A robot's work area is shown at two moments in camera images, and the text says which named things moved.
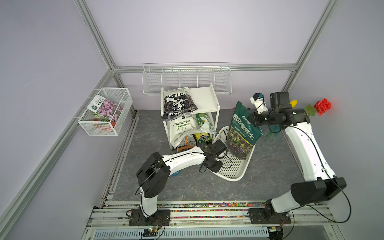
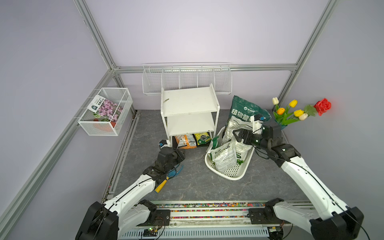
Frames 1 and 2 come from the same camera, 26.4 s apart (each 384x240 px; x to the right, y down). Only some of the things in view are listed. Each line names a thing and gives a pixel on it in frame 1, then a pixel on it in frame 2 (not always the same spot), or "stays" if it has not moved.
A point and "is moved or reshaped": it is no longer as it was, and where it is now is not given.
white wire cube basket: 107,112 stays
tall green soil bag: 243,132 is moved or reshaped
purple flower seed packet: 105,107 stays
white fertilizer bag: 182,126 -> 234,124
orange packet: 189,142 stays
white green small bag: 205,123 -> 242,151
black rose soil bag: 176,102 -> 224,156
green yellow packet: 202,137 stays
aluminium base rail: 215,221 stays
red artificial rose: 322,106 stays
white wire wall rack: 168,75 stays
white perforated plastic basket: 233,168 stays
